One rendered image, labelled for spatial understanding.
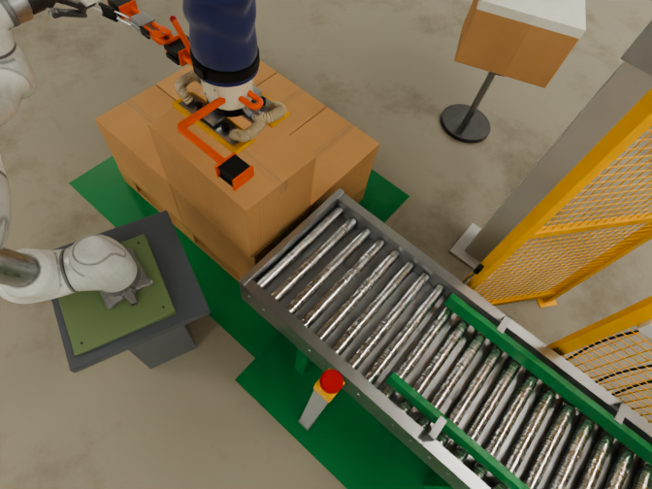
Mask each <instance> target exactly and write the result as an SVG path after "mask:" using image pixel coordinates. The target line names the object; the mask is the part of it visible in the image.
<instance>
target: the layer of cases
mask: <svg viewBox="0 0 652 489"><path fill-rule="evenodd" d="M190 70H191V71H192V70H193V67H192V66H191V65H188V66H186V67H184V68H183V69H181V70H179V71H178V72H176V73H174V74H172V75H171V76H170V77H168V78H166V79H165V80H163V81H160V82H159V83H157V84H156V85H153V86H152V87H150V88H148V89H146V90H145V91H143V92H141V93H139V94H138V95H136V96H134V97H132V98H131V99H129V100H127V101H125V102H124V103H122V104H120V105H118V106H117V107H115V108H113V109H111V110H110V111H108V112H106V113H104V114H102V115H100V116H98V117H97V118H95V121H96V123H97V125H98V127H99V129H100V131H101V133H102V135H103V137H104V139H105V141H106V143H107V145H108V147H109V149H110V151H111V153H112V155H113V157H114V160H115V162H116V164H117V166H118V167H119V168H120V169H121V170H122V171H123V172H124V173H125V174H126V175H128V176H129V177H130V178H131V179H132V180H133V181H135V182H136V183H137V184H138V185H139V186H140V187H141V188H142V189H144V190H145V191H146V192H147V193H148V194H149V195H150V196H152V197H153V198H154V199H155V200H156V201H157V202H158V203H159V204H161V205H162V206H163V207H164V208H165V209H166V210H167V211H169V212H170V213H171V214H172V215H173V216H174V217H175V218H177V219H178V220H179V221H180V222H181V223H182V224H184V225H185V226H186V227H187V228H188V229H189V230H190V231H191V232H193V233H194V234H195V235H196V236H197V237H198V238H199V239H200V240H202V241H203V242H204V243H205V244H206V245H207V246H209V247H210V248H211V249H212V250H213V251H214V252H215V253H216V254H218V255H219V256H220V257H221V258H222V259H223V260H224V261H226V262H227V263H228V264H229V265H230V266H231V267H232V268H233V269H235V270H236V271H237V272H238V273H239V274H240V275H241V276H244V275H245V274H246V273H247V272H248V271H249V270H251V269H252V268H253V267H254V266H255V265H256V264H257V263H258V262H259V261H260V260H262V259H263V258H264V257H265V256H266V255H267V254H268V253H269V252H270V251H271V250H272V249H274V248H275V247H276V246H277V245H278V244H279V243H280V242H281V241H282V240H283V239H285V238H286V237H287V236H288V235H289V234H290V233H291V232H292V231H293V230H294V229H296V228H297V227H298V226H299V225H300V224H301V223H302V222H303V221H304V220H305V219H306V218H308V217H309V216H310V215H311V214H312V213H313V212H314V211H315V210H316V209H318V208H319V207H320V206H321V205H322V204H323V203H324V202H325V201H326V200H327V199H328V198H330V197H331V196H332V195H333V194H334V193H335V192H336V191H337V190H338V189H339V188H340V189H342V190H343V191H344V193H345V194H346V195H347V196H349V197H350V198H351V199H353V198H354V197H355V196H356V195H357V194H358V193H359V192H360V191H361V190H362V189H363V188H364V187H365V186H366V185H367V182H368V179H369V176H370V173H371V170H372V167H373V164H374V161H375V156H376V153H377V150H378V147H379V143H378V142H377V141H375V140H374V139H372V138H371V137H370V136H368V135H367V134H365V133H364V132H362V131H361V130H360V129H358V128H357V127H355V126H354V125H352V124H351V123H350V122H348V121H347V120H345V119H344V118H342V117H341V116H340V115H338V114H336V113H335V112H333V111H332V110H331V109H329V108H328V107H327V108H326V106H325V105H323V104H322V103H320V102H319V101H318V100H316V99H315V98H313V97H312V96H310V95H309V94H308V93H306V92H305V91H304V90H303V89H301V88H300V87H299V86H297V85H296V84H294V83H293V82H291V81H290V80H288V79H287V78H285V77H284V76H282V75H281V74H280V73H278V72H277V71H275V70H274V69H272V68H271V67H270V66H268V65H267V64H265V63H264V62H262V61H261V60H260V63H259V70H258V73H257V74H256V76H255V77H254V78H253V81H254V83H253V85H254V86H256V87H257V88H259V89H260V90H261V91H262V93H264V94H265V95H266V96H268V97H269V98H271V99H272V100H273V101H278V102H280V103H282V104H283V105H284V106H285V108H286V109H287V110H288V111H289V116H288V117H287V118H286V119H284V120H283V121H281V122H280V123H279V124H277V126H278V127H279V128H280V129H281V130H283V131H284V132H285V133H286V134H288V135H289V136H290V137H292V138H293V139H294V140H295V141H297V142H298V143H299V144H300V145H302V146H303V147H304V148H306V149H307V150H308V151H310V152H311V153H312V154H313V155H315V156H316V161H315V168H314V175H313V183H312V190H311V196H310V209H309V210H307V211H306V212H305V213H304V214H302V215H301V216H300V217H299V218H298V219H296V220H295V221H294V222H293V223H292V224H291V225H289V226H288V227H287V228H286V229H285V230H283V231H282V232H281V233H280V234H279V235H277V236H276V237H275V238H274V239H273V240H271V241H270V242H269V243H268V244H267V245H265V246H264V247H263V248H262V249H261V250H259V251H258V252H257V253H256V254H255V255H253V256H252V257H251V258H249V257H248V256H247V255H246V254H245V253H244V252H243V251H242V250H241V249H240V248H238V247H237V246H236V245H235V244H234V243H233V242H232V241H231V240H230V239H229V238H228V237H226V236H225V235H224V234H223V233H222V232H221V231H220V230H219V229H218V228H217V227H216V226H215V225H213V224H212V223H211V222H210V221H209V220H208V219H207V218H206V217H205V216H204V215H203V214H202V213H200V212H199V211H198V210H197V209H196V208H195V207H194V206H193V205H192V204H191V203H190V202H189V201H187V200H186V199H185V198H184V197H183V196H182V195H181V194H180V193H179V192H178V191H177V190H176V189H174V187H173V186H172V185H170V184H169V183H168V181H167V178H166V175H165V172H164V169H163V167H162V164H161V161H160V158H159V155H158V152H157V150H156V147H155V144H154V141H153V139H152V137H151V134H150V131H149V128H148V124H149V123H151V122H153V121H154V120H155V119H157V118H158V117H160V116H162V115H164V114H166V113H168V112H170V111H171V110H173V109H174V107H173V105H172V103H173V102H175V101H176V100H178V99H179V98H180V97H179V95H178V94H177V93H176V92H175V87H174V84H175V83H176V80H177V79H178V78H179V77H180V76H181V75H182V74H184V73H187V71H188V72H189V71H190Z"/></svg>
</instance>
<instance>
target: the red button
mask: <svg viewBox="0 0 652 489"><path fill-rule="evenodd" d="M319 382H320V386H321V388H322V390H323V391H324V392H326V393H328V394H335V393H338V392H339V391H340V390H341V389H342V386H343V378H342V375H341V374H340V373H339V372H338V371H336V370H327V371H325V372H324V373H323V374H322V375H321V377H320V381H319Z"/></svg>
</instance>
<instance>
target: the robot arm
mask: <svg viewBox="0 0 652 489"><path fill-rule="evenodd" d="M98 1H100V0H80V3H79V2H76V1H74V0H0V128H1V127H2V126H3V125H4V124H6V123H7V122H8V121H9V120H10V119H11V118H12V117H13V116H14V115H15V114H16V112H17V110H18V107H19V103H20V99H25V98H28V97H30V96H31V95H32V94H33V93H34V92H35V89H36V78H35V74H34V72H33V69H32V67H31V65H30V63H29V61H28V60H27V58H26V56H25V54H24V53H23V51H22V50H21V48H20V47H19V45H18V44H17V43H16V41H15V39H14V37H13V33H12V30H11V29H12V28H14V27H17V26H19V25H21V24H23V23H24V22H27V21H29V20H31V19H33V14H34V15H35V14H37V13H40V12H42V11H44V10H45V9H46V8H49V11H48V13H49V14H50V15H51V16H52V17H54V18H59V17H62V16H66V17H87V14H86V10H87V9H89V8H91V7H93V6H95V5H96V2H98ZM56 2H57V3H60V4H63V5H67V6H70V7H73V8H76V9H78V10H73V9H59V8H54V5H55V3H56ZM10 224H11V193H10V189H9V185H8V179H7V175H6V172H5V168H4V165H3V162H2V159H1V155H0V296H1V297H2V298H3V299H5V300H6V301H9V302H12V303H17V304H32V303H38V302H43V301H47V300H51V299H56V298H60V297H63V296H67V295H70V294H73V293H76V292H80V291H95V290H98V291H99V292H100V294H101V296H102V298H103V299H104V303H105V307H106V308H107V309H109V310H111V309H113V308H114V307H115V306H116V305H117V304H118V303H120V302H122V301H123V300H125V299H127V300H128V301H129V303H130V304H131V305H132V306H136V305H137V304H138V303H139V302H138V300H137V297H136V294H135V293H137V292H139V291H140V290H142V289H144V288H147V287H150V286H152V285H153V280H152V279H151V278H150V277H148V276H147V274H146V272H145V270H144V269H143V267H142V266H141V264H140V262H139V261H138V259H137V257H136V255H135V251H134V249H133V248H127V249H126V248H125V247H124V246H123V245H122V244H120V243H119V242H118V241H116V240H114V239H113V238H110V237H108V236H105V235H88V236H85V237H82V238H80V239H79V240H77V241H76V242H75V243H74V244H73V245H71V246H69V247H67V248H63V249H56V250H50V249H35V248H22V249H19V250H16V251H14V250H11V249H8V248H5V247H3V245H4V243H5V241H6V239H7V236H8V233H9V229H10Z"/></svg>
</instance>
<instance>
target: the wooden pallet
mask: <svg viewBox="0 0 652 489"><path fill-rule="evenodd" d="M118 169H119V171H120V172H121V174H122V176H123V178H124V180H125V181H126V182H127V183H128V184H129V185H130V186H131V187H132V188H133V189H135V190H136V191H137V192H138V193H139V194H140V195H141V196H142V197H144V198H145V199H146V200H147V201H148V202H149V203H150V204H151V205H153V206H154V207H155V208H156V209H157V210H158V211H159V212H163V211H167V210H166V209H165V208H164V207H163V206H162V205H161V204H159V203H158V202H157V201H156V200H155V199H154V198H153V197H152V196H150V195H149V194H148V193H147V192H146V191H145V190H144V189H142V188H141V187H140V186H139V185H138V184H137V183H136V182H135V181H133V180H132V179H131V178H130V177H129V176H128V175H126V174H125V173H124V172H123V171H122V170H121V169H120V168H119V167H118ZM366 187H367V185H366V186H365V187H364V188H363V189H362V190H361V191H360V192H359V193H358V194H357V195H356V196H355V197H354V198H353V200H354V201H355V202H357V203H359V202H360V201H361V200H362V199H363V196H364V193H365V190H366ZM167 212H168V214H169V216H170V218H171V220H172V223H173V224H174V225H175V226H176V227H177V228H179V229H180V230H181V232H182V233H183V234H184V235H185V236H187V237H188V238H189V239H190V240H191V241H192V242H193V243H194V244H196V245H197V246H199V247H200V248H201V249H202V250H203V251H205V252H206V253H207V254H208V256H209V257H210V258H211V259H213V260H214V261H215V262H216V263H217V264H218V265H219V266H220V267H222V268H223V269H224V270H225V271H226V272H227V273H228V274H229V275H231V276H232V277H233V278H234V279H235V280H236V281H237V282H239V280H240V279H241V278H242V277H243V276H241V275H240V274H239V273H238V272H237V271H236V270H235V269H233V268H232V267H231V266H230V265H229V264H228V263H227V262H226V261H224V260H223V259H222V258H221V257H220V256H219V255H218V254H216V253H215V252H214V251H213V250H212V249H211V248H210V247H209V246H207V245H206V244H205V243H204V242H203V241H202V240H200V239H199V238H198V237H197V236H196V235H195V234H194V233H193V232H191V231H190V230H189V229H188V228H187V227H186V226H185V225H184V224H182V223H181V222H180V221H179V220H178V219H177V218H175V217H174V216H173V215H172V214H171V213H170V212H169V211H167Z"/></svg>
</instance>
